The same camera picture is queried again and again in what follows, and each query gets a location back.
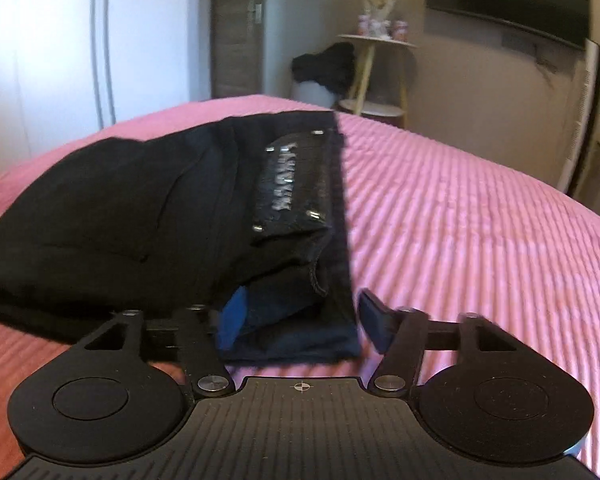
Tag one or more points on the pink ribbed bedspread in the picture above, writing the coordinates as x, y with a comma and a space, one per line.
455, 220

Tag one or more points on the wooden door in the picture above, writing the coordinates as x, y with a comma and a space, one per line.
235, 30

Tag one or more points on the black pants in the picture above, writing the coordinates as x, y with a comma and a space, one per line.
130, 210

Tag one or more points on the white laundry basket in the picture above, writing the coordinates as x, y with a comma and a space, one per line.
310, 92

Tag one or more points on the white wardrobe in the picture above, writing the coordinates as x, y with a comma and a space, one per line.
55, 50

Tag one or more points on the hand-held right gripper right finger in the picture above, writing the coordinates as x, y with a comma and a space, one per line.
372, 321

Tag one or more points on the black cloth pile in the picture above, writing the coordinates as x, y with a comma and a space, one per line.
330, 67

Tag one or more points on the round cream side table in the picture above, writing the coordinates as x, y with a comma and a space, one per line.
375, 50

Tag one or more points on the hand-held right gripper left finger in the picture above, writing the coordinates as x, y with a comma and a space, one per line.
235, 321

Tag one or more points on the small pink figurine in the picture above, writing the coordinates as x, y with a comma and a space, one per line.
400, 30
365, 26

